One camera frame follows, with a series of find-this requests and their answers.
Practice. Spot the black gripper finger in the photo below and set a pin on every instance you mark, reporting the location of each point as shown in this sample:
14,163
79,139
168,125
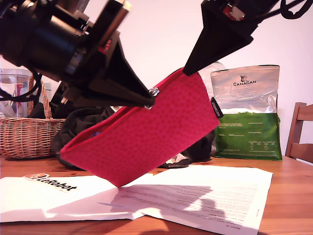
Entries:
215,41
119,71
110,98
249,30

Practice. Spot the silver zipper pull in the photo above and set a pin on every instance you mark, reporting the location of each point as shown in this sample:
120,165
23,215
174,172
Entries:
154,91

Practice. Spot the red fabric zip bag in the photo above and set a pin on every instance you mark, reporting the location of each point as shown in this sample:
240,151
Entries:
146,142

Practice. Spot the silver green Canagan food bag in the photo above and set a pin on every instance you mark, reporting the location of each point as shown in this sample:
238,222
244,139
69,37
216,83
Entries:
256,137

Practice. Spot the large clear water bottle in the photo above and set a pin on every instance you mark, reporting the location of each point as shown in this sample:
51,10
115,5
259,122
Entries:
215,67

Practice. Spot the dark brown grey-lined hoodie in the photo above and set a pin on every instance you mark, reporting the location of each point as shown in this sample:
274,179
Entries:
73,122

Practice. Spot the clear plastic jug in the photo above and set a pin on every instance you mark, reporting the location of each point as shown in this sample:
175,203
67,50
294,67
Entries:
17,83

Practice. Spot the wooden chair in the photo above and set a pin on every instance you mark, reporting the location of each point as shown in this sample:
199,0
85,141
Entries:
297,147

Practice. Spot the printed text paper sheet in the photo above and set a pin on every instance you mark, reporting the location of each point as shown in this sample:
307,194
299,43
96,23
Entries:
232,193

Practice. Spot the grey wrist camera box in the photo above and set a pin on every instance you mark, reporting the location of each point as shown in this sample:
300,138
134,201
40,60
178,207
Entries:
73,6

